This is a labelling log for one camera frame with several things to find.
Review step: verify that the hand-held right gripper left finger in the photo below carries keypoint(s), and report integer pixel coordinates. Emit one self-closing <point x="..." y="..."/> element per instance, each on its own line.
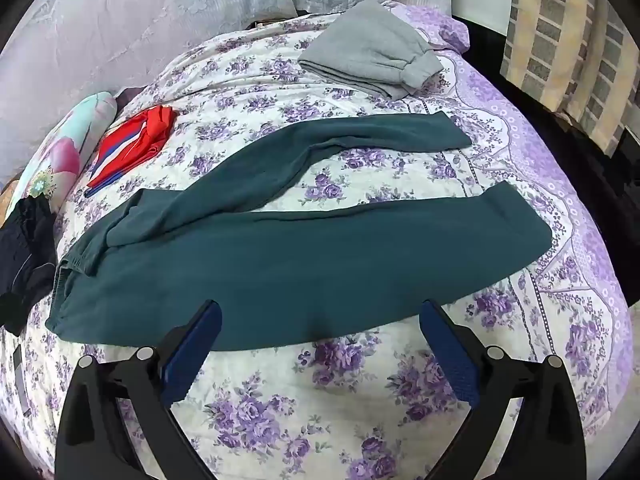
<point x="194" y="351"/>

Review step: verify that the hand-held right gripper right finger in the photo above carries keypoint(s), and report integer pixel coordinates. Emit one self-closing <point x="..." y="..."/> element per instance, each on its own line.
<point x="446" y="351"/>

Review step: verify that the dark green pants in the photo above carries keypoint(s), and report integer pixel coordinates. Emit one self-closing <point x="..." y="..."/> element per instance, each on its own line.
<point x="300" y="270"/>

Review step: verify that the folded grey pants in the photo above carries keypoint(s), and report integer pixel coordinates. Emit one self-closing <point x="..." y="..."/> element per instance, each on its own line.
<point x="360" y="55"/>

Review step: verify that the purple floral bedsheet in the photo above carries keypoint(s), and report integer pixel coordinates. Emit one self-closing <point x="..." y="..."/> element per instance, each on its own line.
<point x="300" y="410"/>

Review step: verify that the grey flat device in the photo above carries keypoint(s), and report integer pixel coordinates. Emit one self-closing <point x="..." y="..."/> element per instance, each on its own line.
<point x="22" y="380"/>

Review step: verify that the black clothing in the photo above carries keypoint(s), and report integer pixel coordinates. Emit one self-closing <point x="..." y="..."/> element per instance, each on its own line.
<point x="25" y="260"/>

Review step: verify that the red striped shorts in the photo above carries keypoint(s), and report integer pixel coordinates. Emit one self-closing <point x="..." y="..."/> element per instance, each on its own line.
<point x="131" y="144"/>

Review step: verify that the floral print pillow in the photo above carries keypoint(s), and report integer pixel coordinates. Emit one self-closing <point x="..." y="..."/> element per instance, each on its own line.
<point x="65" y="152"/>

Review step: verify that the checked grey beige curtain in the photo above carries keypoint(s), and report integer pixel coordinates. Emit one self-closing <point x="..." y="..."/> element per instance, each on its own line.
<point x="560" y="35"/>

